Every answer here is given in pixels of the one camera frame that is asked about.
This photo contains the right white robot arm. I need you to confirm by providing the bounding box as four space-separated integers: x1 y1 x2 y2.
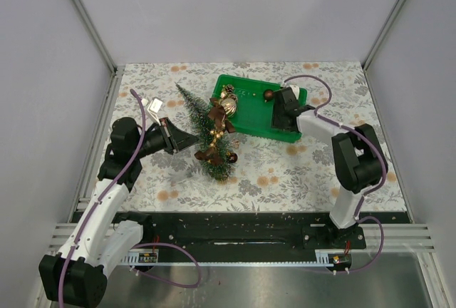
264 86 388 249

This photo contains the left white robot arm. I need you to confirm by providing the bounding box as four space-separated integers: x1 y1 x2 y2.
38 117 198 307

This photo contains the white slotted cable duct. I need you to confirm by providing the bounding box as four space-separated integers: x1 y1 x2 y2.
120 245 346 267

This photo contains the dark brown ball ornament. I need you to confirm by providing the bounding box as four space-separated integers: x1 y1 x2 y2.
228 153 238 163

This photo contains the small frosted christmas tree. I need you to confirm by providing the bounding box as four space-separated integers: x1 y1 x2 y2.
176 84 234 182

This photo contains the brown ribbon bow decoration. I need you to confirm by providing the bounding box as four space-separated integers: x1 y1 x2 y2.
195 97 235 166

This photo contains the green plastic tray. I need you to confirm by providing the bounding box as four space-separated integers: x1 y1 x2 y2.
212 75 307 143

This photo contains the left aluminium frame post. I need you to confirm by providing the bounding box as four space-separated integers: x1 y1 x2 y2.
70 0 118 75

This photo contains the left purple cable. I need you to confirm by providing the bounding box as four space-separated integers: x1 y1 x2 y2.
58 88 203 308

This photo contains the silver gold ribbed ornament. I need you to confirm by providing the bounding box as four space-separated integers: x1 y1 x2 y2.
219 98 237 118

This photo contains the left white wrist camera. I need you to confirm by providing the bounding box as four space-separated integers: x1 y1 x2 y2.
141 98 163 123

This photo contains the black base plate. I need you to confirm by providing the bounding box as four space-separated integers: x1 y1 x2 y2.
73 210 368 257

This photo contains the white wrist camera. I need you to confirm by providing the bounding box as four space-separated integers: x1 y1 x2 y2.
289 84 300 100
141 98 163 123

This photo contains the right aluminium frame post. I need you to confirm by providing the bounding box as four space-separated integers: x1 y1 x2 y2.
361 0 408 73

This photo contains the aluminium rail profile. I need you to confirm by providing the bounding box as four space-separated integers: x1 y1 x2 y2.
48 223 435 253

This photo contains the gold pine cone ornament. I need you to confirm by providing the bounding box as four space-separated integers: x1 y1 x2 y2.
222 84 234 93

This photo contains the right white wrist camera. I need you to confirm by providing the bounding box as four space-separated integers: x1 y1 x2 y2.
289 84 300 100

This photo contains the aluminium frame post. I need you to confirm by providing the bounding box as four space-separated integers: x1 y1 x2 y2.
70 0 118 75
361 0 408 73

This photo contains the clear plastic battery box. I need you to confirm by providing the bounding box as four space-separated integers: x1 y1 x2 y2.
170 173 193 187

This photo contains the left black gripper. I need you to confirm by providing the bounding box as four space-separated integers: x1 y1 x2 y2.
133 117 201 159

